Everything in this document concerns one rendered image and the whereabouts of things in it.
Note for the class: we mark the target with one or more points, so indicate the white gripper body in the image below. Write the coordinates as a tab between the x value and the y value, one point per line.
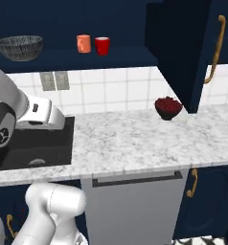
56	119

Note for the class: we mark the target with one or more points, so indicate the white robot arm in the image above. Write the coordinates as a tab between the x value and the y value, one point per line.
52	204

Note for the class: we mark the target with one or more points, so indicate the navy base cabinet door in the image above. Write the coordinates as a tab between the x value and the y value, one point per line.
7	204
211	204

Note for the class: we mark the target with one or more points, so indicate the black hob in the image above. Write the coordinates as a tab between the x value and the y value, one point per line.
42	146

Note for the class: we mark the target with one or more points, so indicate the orange cup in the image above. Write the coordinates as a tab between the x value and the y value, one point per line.
83	43

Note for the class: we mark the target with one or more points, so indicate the grey patterned bowl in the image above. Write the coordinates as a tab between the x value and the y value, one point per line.
19	48

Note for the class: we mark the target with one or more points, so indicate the red cup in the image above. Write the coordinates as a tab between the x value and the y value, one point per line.
102	45

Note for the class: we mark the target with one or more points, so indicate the dark red bowl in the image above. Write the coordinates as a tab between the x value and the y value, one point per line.
168	107

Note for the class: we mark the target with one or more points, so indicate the grey dishwasher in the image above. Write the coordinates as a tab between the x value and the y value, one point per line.
135	210

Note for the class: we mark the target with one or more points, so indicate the black and white rug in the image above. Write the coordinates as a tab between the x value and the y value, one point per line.
199	240

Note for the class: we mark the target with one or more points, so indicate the grey wall socket plate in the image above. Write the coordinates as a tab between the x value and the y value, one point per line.
47	81
62	80

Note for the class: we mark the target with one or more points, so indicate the navy open wall cabinet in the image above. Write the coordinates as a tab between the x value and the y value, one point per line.
87	19

